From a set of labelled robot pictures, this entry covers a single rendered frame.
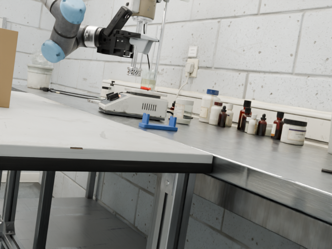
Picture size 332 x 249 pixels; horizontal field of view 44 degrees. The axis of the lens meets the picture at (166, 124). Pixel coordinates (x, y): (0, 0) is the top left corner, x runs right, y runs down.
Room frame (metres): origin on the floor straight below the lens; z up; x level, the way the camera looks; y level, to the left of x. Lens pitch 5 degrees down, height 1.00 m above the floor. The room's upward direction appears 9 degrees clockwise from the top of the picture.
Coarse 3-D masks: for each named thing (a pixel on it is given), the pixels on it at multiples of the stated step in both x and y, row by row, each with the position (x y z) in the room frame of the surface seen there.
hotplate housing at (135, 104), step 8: (128, 96) 1.26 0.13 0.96; (136, 96) 1.27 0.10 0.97; (144, 96) 1.30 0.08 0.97; (152, 96) 1.31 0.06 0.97; (160, 96) 1.32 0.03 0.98; (104, 104) 1.27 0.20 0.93; (112, 104) 1.24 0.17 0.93; (120, 104) 1.25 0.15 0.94; (128, 104) 1.26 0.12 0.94; (136, 104) 1.27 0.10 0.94; (144, 104) 1.28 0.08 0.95; (152, 104) 1.29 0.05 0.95; (160, 104) 1.29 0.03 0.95; (104, 112) 1.25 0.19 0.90; (112, 112) 1.25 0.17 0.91; (120, 112) 1.26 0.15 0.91; (128, 112) 1.26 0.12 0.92; (136, 112) 1.27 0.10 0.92; (144, 112) 1.28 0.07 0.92; (152, 112) 1.29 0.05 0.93; (160, 112) 1.29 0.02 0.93; (160, 120) 1.30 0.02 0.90
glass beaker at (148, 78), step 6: (144, 72) 1.31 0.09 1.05; (150, 72) 1.30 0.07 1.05; (156, 72) 1.31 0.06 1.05; (144, 78) 1.30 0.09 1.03; (150, 78) 1.30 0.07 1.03; (156, 78) 1.32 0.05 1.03; (144, 84) 1.30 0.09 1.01; (150, 84) 1.30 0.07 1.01; (144, 90) 1.30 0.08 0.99; (150, 90) 1.30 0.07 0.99
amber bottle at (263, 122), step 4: (264, 116) 1.35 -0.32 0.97; (260, 120) 1.36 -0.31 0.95; (264, 120) 1.35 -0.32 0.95; (260, 124) 1.35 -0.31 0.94; (264, 124) 1.34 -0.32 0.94; (260, 128) 1.34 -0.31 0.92; (264, 128) 1.34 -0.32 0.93; (256, 132) 1.36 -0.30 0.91; (260, 132) 1.34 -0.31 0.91; (264, 132) 1.35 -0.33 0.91
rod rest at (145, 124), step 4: (144, 116) 1.03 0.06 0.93; (148, 116) 1.01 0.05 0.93; (144, 120) 1.02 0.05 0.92; (148, 120) 1.02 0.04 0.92; (172, 120) 1.06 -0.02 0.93; (140, 124) 1.02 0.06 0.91; (144, 124) 1.01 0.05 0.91; (148, 124) 1.01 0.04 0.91; (152, 124) 1.02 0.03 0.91; (156, 124) 1.04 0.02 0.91; (160, 124) 1.06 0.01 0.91; (172, 124) 1.06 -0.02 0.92; (152, 128) 1.02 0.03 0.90; (156, 128) 1.02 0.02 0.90; (160, 128) 1.03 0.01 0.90; (164, 128) 1.04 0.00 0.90; (168, 128) 1.04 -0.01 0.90; (172, 128) 1.05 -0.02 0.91; (176, 128) 1.05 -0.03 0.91
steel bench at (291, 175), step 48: (48, 96) 1.68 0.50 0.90; (96, 96) 2.40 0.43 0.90; (192, 144) 0.83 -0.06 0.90; (240, 144) 0.97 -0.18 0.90; (288, 144) 1.18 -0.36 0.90; (48, 192) 1.57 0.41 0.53; (240, 192) 0.72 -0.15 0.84; (288, 192) 0.59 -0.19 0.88; (48, 240) 1.84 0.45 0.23; (96, 240) 1.92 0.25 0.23; (144, 240) 2.02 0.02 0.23
